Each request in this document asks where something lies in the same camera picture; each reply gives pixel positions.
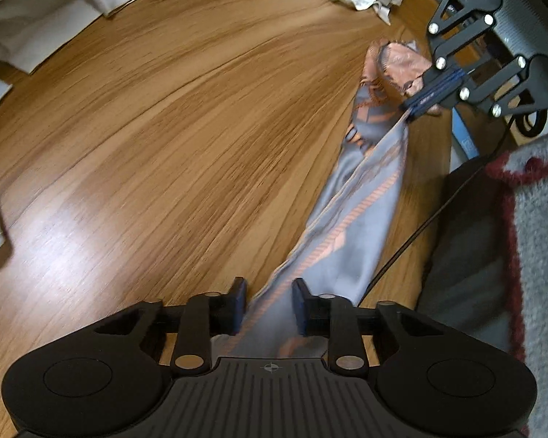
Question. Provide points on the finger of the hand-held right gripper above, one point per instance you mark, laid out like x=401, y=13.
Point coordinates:
x=440, y=77
x=434, y=101

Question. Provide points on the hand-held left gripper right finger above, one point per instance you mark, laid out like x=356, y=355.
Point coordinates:
x=301, y=305

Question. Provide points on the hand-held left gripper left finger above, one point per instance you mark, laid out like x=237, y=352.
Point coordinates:
x=237, y=305

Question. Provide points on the orange and grey patterned scarf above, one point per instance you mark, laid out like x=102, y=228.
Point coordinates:
x=360, y=200

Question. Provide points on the light blue box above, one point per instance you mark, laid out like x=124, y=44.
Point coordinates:
x=466, y=139

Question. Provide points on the dark grey cloth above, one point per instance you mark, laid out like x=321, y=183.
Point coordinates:
x=466, y=260

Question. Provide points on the person's grey knit sweater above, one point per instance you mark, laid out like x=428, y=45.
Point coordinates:
x=543, y=260

